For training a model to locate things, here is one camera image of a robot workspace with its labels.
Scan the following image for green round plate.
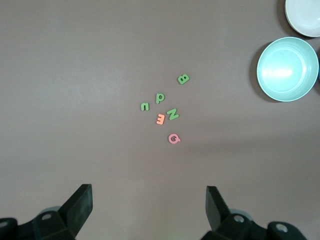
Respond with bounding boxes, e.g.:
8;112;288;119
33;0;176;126
256;36;320;103

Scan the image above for beige round plate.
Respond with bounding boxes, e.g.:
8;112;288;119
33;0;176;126
284;0;320;38

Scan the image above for green foam letter B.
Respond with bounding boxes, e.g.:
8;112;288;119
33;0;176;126
177;73;191;85

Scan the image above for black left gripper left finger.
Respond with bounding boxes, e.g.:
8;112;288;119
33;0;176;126
32;184;94;240

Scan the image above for orange foam letter E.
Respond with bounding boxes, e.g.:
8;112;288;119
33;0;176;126
155;113;167;126

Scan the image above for pink foam letter Q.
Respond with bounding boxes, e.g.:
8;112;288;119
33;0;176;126
168;133;182;145

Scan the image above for green foam letter N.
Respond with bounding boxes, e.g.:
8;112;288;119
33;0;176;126
165;108;180;121

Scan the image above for brown table cover mat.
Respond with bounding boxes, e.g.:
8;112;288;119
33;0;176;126
0;0;320;240

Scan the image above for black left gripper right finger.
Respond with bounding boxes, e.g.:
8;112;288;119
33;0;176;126
201;186;254;240

